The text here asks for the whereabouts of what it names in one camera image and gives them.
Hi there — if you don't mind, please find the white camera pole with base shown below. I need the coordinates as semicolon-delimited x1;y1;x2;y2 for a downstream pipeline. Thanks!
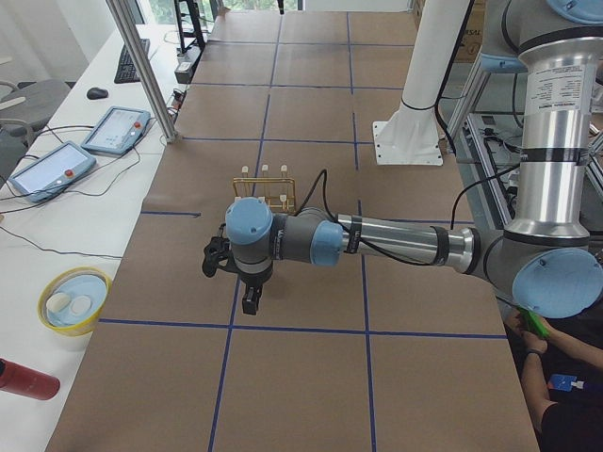
373;0;472;166

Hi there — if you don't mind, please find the black keyboard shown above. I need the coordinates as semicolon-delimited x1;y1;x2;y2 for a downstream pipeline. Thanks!
114;45;139;84

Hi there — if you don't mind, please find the green handheld tool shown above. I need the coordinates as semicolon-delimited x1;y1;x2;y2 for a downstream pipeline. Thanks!
517;307;550;340

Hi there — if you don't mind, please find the cardboard box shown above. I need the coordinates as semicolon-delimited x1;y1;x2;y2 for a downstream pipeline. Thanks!
412;1;486;63

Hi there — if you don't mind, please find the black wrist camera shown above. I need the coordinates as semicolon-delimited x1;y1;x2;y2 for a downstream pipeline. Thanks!
202;223;236;278

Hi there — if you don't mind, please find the seated person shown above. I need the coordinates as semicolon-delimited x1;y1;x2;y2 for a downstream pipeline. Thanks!
505;309;602;451

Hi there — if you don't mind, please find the blue teach pendant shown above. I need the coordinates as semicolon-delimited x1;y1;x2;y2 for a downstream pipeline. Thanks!
8;141;96;202
81;106;151;156

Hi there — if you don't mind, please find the red bottle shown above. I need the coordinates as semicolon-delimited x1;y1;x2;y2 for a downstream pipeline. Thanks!
1;359;60;400

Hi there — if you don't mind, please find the yellow bowl with blue plate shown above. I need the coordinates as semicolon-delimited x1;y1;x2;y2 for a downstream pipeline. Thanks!
37;266;112;337

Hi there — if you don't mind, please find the black computer mouse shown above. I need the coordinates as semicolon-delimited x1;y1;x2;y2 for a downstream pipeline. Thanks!
86;87;108;100

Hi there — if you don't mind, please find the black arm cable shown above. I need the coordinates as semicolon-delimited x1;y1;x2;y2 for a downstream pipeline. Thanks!
301;169;519;269

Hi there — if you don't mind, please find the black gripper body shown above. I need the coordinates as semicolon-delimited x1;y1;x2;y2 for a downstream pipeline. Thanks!
238;266;273;315

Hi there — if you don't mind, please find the brown paper table cover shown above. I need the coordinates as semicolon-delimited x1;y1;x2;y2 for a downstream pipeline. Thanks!
48;11;537;451

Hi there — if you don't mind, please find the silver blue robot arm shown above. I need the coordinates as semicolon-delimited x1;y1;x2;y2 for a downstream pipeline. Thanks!
219;1;602;318

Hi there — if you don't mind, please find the aluminium frame post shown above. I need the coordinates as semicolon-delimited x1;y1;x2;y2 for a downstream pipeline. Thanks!
106;0;177;143

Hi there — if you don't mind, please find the near blue teach pendant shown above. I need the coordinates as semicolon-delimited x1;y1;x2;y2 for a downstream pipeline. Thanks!
8;141;96;202

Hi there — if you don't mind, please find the far blue teach pendant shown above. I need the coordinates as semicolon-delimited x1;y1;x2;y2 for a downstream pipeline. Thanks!
81;106;151;156

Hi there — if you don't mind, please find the gold wire cup holder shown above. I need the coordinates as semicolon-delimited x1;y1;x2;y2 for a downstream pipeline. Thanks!
232;164;297;215

